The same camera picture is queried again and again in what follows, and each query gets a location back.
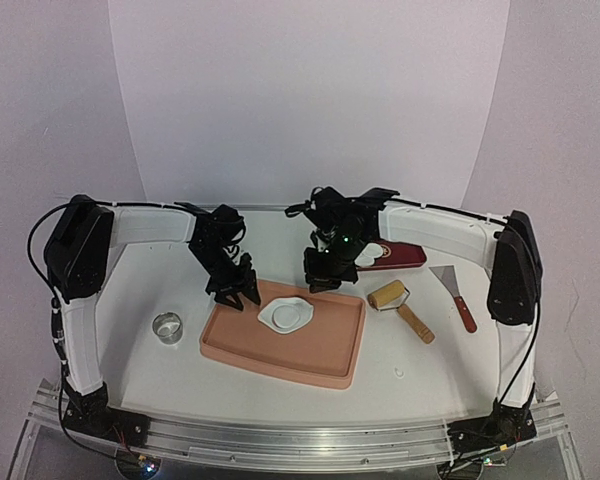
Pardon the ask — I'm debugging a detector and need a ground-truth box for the pink plastic tray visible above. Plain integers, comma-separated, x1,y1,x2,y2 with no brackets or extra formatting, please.
200,280,366,390

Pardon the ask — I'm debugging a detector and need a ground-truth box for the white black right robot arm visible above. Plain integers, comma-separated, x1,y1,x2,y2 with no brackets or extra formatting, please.
285,187,543,457

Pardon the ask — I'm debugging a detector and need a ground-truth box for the flat white dumpling wrapper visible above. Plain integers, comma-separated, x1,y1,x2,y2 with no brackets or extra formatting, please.
363,243,384,259

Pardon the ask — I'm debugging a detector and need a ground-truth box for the wooden rolling pin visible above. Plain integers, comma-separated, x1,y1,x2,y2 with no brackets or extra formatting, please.
367,280,435,345

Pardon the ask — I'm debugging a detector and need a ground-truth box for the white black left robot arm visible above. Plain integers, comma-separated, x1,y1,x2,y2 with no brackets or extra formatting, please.
32,194,261,447

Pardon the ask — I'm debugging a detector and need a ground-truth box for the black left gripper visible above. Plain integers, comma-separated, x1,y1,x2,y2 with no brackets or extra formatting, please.
188,241,261,309

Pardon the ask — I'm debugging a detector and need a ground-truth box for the round steel cutter ring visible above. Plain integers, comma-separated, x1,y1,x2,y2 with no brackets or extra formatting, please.
152,312,185,346

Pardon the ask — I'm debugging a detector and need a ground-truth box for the dark red square tray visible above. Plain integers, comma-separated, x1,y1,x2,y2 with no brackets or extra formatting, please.
355,240,427,271

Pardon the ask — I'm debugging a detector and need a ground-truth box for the round cut dough wrapper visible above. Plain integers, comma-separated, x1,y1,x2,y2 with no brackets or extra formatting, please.
272,305,301,330

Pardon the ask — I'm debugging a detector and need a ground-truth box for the metal scraper red handle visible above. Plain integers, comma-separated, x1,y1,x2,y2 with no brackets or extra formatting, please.
429,265,477,334

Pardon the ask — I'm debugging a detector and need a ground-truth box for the white dough piece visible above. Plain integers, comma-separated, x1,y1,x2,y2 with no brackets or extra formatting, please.
257,297,314,335

